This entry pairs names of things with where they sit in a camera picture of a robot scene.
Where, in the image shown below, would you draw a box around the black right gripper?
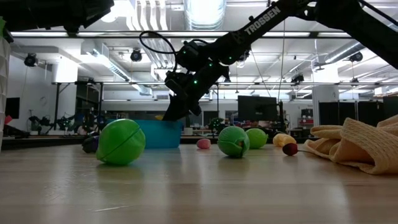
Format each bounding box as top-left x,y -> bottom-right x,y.
162,63 -> 230,122

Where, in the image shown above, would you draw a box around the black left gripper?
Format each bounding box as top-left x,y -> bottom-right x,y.
62,0 -> 115,34

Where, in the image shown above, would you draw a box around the smooth green toy ball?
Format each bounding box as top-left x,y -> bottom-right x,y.
95,118 -> 146,166

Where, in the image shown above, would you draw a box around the green ribbed toy corn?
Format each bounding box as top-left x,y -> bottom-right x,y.
216,125 -> 251,158

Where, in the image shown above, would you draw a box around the green textured toy ball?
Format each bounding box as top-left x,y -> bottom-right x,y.
245,128 -> 269,149

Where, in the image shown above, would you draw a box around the purple toy eggplant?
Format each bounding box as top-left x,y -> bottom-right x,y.
81,135 -> 100,154

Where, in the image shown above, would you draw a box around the yellow toy banana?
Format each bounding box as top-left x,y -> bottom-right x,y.
272,133 -> 297,148

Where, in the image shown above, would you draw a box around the dark red toy cherry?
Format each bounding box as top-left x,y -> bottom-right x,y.
282,142 -> 308,157

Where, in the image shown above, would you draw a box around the blue plastic tupperware container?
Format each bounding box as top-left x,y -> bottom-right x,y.
107,119 -> 183,149

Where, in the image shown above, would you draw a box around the black overhead crossbeam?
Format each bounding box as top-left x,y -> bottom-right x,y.
0,30 -> 398,39

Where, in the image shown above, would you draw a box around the black ceiling spot lamp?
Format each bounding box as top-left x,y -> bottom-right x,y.
129,49 -> 143,63
238,49 -> 252,62
348,51 -> 364,63
290,73 -> 305,85
24,52 -> 38,68

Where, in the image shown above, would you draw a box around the black monitor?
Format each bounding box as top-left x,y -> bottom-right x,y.
237,95 -> 279,123

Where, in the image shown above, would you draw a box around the white column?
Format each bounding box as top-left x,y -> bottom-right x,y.
312,67 -> 340,127

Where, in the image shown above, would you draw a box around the black room divider panels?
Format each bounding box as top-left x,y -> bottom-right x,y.
318,95 -> 398,127

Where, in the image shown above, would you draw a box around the yellow cloth towel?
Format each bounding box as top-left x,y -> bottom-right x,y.
303,114 -> 398,175

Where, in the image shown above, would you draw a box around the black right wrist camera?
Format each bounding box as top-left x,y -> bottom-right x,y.
164,70 -> 187,98

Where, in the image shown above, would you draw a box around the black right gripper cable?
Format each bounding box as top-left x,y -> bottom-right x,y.
138,30 -> 178,73

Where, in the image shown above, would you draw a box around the black background rig frame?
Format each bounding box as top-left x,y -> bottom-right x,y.
51,80 -> 398,139

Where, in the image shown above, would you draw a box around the silver ceiling duct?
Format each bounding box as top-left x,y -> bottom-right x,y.
183,0 -> 228,31

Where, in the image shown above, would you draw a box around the dark wall screen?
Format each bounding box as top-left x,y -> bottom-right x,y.
4,96 -> 21,119

